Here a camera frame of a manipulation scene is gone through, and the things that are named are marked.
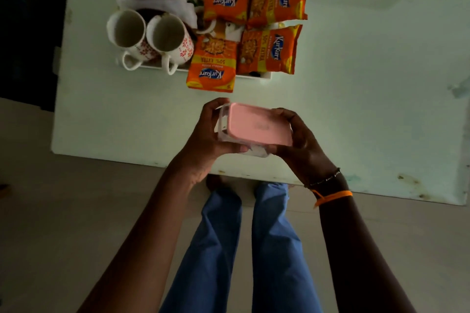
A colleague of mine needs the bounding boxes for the person's right hand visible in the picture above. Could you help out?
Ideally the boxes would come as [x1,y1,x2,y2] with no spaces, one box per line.
[266,108,340,188]

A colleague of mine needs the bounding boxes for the person's left foot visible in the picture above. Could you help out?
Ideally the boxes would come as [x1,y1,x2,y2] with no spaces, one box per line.
[205,174,231,193]

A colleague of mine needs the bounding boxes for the pink container lid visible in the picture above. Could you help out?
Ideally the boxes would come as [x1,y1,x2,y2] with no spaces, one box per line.
[226,102,294,147]

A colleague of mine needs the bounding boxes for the person's left forearm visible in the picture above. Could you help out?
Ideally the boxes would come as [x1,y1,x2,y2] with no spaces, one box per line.
[76,162,202,313]

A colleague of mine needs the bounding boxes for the dark furniture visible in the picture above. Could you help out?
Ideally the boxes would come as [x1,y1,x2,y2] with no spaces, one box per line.
[0,0,67,112]

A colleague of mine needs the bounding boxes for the white mug red floral print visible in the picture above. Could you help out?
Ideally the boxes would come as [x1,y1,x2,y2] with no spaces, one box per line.
[106,9,159,71]
[146,13,195,76]
[185,0,217,35]

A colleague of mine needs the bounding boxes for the person's right forearm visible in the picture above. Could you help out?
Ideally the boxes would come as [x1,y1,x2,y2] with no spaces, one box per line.
[306,173,418,313]

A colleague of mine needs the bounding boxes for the black bead bracelet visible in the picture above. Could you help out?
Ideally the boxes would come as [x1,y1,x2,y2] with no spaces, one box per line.
[304,168,341,189]

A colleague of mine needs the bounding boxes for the person's left hand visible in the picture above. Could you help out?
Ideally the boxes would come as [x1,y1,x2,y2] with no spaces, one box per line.
[171,98,249,185]

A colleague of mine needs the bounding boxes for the clear plastic container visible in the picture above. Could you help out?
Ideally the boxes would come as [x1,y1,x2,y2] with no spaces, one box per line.
[214,103,271,158]

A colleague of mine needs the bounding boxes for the orange thread wristband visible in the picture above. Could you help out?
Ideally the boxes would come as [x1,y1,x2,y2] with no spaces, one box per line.
[310,190,353,209]

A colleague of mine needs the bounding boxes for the blue trousers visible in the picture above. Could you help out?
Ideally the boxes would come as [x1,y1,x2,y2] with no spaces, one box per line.
[159,182,324,313]

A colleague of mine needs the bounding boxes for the white cloth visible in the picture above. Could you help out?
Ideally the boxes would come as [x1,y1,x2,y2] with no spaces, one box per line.
[117,0,199,29]

